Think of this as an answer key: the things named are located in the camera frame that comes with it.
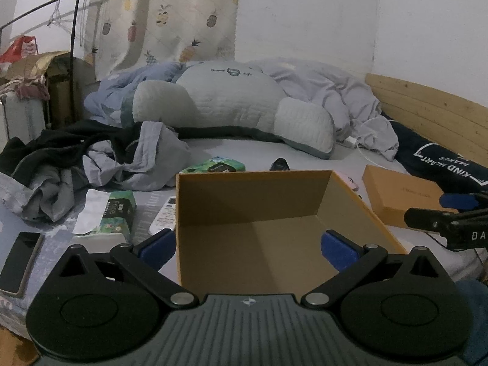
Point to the small dark blue device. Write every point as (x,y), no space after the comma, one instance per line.
(280,164)

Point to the white paper slip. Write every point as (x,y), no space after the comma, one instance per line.
(91,209)

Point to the blue-grey crumpled duvet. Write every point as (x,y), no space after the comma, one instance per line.
(324,87)

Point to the black metal clothes rack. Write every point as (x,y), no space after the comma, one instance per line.
(73,45)

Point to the pink computer mouse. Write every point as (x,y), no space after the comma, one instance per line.
(352,183)

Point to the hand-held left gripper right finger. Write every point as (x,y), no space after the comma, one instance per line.
(339,251)

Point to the pinkish folded cloth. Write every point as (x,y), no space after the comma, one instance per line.
(30,90)

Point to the white remote control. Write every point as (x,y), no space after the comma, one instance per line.
(164,217)

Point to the orange cardboard box lid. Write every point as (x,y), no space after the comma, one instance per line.
(400,194)

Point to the grey crumpled garment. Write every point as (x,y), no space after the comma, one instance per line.
(45,198)

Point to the pile of dark and grey clothes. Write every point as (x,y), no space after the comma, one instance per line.
(76,133)

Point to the green packet black label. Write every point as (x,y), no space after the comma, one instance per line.
(213,166)

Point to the red plastic bag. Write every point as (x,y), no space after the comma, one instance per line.
(21,47)

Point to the brown cardboard box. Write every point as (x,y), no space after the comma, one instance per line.
(247,244)

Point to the grey printed bed sheet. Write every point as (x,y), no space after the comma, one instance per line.
(236,148)

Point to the black smartphone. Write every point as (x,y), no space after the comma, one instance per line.
(19,263)

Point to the navy long pillow white print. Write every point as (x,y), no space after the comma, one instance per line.
(411,148)

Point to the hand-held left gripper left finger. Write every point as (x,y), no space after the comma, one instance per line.
(158,247)

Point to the pineapple print curtain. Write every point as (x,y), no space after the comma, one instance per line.
(171,7)

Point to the blue-grey crumpled shirt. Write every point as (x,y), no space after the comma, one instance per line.
(160,156)

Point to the wooden headboard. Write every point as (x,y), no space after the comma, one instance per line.
(419,103)

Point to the white ribbed storage box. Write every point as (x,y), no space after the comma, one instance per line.
(23,122)

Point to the large pale green cushion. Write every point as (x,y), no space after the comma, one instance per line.
(228,99)

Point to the green tissue pack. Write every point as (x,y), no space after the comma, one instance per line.
(118,217)

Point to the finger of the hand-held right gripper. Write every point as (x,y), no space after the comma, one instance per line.
(457,200)
(423,217)

